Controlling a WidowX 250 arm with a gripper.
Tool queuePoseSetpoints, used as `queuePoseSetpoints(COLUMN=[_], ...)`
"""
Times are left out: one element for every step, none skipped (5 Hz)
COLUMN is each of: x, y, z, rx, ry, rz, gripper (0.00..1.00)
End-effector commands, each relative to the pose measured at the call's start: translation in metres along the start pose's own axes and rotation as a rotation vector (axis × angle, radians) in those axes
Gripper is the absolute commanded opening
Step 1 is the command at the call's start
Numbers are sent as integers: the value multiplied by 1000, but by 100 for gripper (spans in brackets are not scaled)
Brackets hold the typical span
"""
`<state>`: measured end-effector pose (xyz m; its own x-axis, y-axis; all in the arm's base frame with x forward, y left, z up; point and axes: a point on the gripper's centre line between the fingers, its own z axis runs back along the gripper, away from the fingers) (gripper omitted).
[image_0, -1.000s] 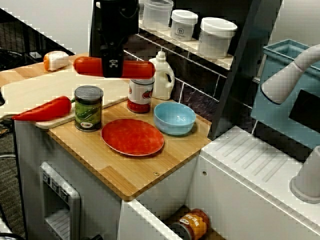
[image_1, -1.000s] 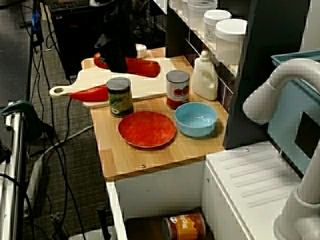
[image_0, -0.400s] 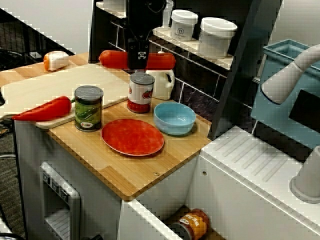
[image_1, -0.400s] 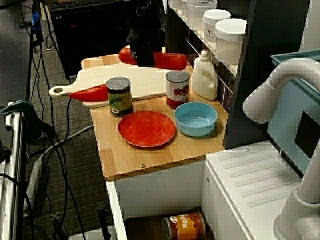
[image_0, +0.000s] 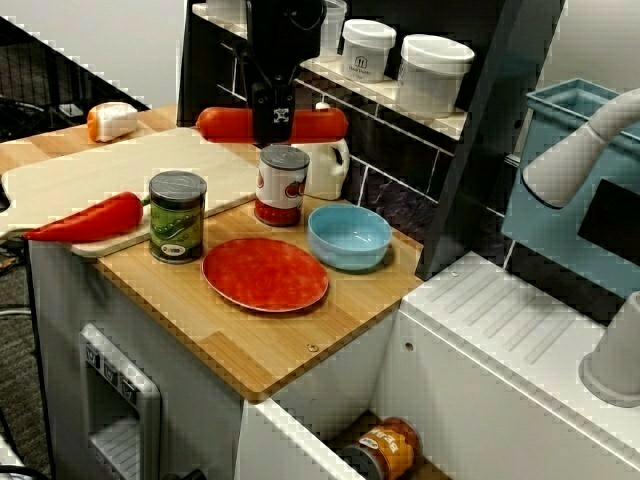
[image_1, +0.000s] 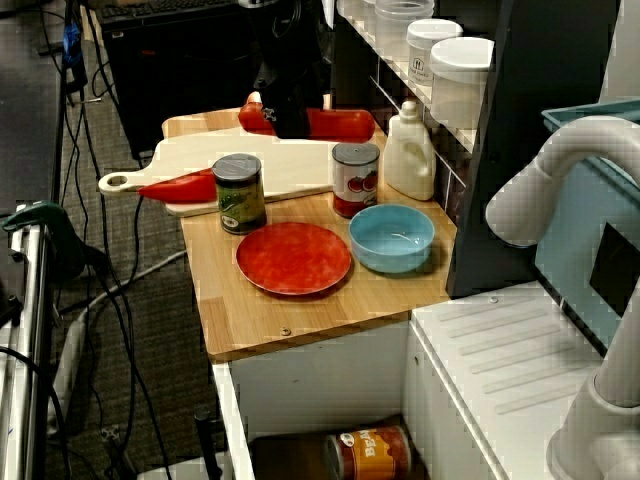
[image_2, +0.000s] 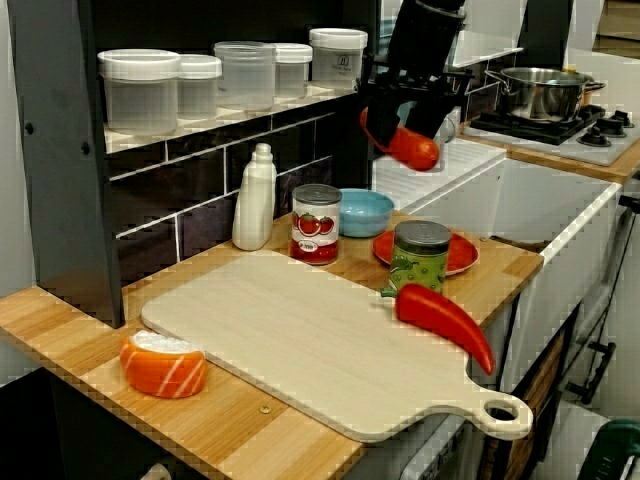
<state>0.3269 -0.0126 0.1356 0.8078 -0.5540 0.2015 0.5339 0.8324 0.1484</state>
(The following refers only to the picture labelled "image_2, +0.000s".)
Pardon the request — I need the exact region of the grey toy faucet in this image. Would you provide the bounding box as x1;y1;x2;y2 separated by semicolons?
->
434;79;474;171

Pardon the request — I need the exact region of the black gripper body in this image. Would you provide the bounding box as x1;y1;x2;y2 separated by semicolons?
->
357;0;474;104

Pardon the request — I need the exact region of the salmon sushi toy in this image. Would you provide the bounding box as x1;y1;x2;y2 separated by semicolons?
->
118;329;208;400

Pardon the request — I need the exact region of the black oven door handle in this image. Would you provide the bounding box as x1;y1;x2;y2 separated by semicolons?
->
564;342;617;405

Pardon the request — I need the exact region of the tomato can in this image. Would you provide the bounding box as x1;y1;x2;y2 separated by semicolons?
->
290;183;344;266

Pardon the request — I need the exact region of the red toy sausage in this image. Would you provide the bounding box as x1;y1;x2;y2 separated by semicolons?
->
359;105;441;173

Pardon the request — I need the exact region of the black stove knob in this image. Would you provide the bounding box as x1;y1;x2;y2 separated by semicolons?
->
577;124;614;148
598;109;630;138

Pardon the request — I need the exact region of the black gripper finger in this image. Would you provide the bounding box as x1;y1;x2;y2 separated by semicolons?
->
407;98;454;140
366;92;404;147

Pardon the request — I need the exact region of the red orange plate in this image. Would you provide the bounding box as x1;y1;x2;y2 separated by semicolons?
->
372;230;480;277

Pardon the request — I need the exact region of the white cutting board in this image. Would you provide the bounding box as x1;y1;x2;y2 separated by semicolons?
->
141;248;534;444

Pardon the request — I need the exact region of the toy oven door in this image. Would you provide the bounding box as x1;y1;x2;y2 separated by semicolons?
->
474;299;584;480

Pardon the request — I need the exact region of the small white-lidded plastic jar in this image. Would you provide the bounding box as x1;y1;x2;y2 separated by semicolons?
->
273;43;314;99
177;53;224;121

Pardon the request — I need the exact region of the red toy chili pepper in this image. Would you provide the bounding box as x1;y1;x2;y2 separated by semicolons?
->
379;283;496;375

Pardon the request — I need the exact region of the white toy detergent bottle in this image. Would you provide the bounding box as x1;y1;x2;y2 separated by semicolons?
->
231;142;278;252

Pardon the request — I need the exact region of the green peas can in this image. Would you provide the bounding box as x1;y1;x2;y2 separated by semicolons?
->
389;221;453;295

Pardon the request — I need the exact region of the stainless steel pot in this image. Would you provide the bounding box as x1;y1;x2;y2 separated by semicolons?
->
483;67;607;122

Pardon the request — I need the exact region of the light blue bowl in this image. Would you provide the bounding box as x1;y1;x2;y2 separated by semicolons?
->
338;188;396;238

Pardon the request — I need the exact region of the large white-lidded plastic jar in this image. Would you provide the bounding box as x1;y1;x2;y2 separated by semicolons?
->
97;48;181;136
308;28;369;86

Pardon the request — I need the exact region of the white toy sink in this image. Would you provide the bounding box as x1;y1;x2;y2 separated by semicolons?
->
372;137;626;391

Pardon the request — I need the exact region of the toy stove top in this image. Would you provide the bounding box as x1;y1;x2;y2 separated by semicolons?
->
459;103;640;167

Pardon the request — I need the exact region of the grey toy dishwasher panel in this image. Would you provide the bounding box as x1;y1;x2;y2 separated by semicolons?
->
394;414;476;480

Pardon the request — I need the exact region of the clear lidless plastic jar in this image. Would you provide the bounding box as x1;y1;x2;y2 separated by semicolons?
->
214;41;277;111

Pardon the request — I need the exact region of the dark green clamp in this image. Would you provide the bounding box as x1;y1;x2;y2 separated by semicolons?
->
592;418;640;480

